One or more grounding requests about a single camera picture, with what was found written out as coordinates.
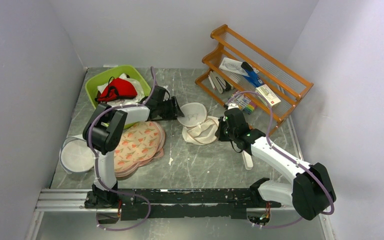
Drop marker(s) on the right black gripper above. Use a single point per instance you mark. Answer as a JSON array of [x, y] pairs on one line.
[[220, 137]]

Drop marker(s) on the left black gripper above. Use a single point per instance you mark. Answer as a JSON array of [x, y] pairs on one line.
[[174, 114]]

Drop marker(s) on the white satin bra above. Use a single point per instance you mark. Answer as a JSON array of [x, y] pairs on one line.
[[137, 86]]

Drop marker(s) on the red garment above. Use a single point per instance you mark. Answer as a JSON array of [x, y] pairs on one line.
[[116, 89]]

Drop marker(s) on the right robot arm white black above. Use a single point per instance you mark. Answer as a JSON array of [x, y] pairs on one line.
[[309, 188]]

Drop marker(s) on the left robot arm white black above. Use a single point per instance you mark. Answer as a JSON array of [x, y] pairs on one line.
[[103, 133]]

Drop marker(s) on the colourful marker pack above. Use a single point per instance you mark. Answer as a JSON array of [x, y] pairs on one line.
[[244, 103]]

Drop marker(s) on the white plastic bar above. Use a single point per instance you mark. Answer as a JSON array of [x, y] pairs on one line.
[[247, 160]]

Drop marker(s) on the white black items under rack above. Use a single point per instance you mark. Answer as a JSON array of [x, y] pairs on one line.
[[218, 83]]

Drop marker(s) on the floral peach placemat stack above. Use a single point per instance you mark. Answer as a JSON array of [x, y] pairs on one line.
[[139, 144]]

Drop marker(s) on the white green box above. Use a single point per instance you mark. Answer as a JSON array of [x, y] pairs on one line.
[[268, 96]]

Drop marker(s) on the orange wooden rack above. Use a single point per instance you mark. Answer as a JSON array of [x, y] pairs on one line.
[[289, 86]]

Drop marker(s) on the white packet on rack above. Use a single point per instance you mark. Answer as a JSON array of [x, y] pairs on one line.
[[233, 66]]

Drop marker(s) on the green plastic basin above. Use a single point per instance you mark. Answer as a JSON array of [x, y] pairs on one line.
[[91, 85]]

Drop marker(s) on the blue handled tool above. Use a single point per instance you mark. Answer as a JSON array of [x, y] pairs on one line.
[[252, 76]]

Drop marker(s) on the aluminium rail frame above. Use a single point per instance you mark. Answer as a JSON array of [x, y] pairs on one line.
[[60, 214]]

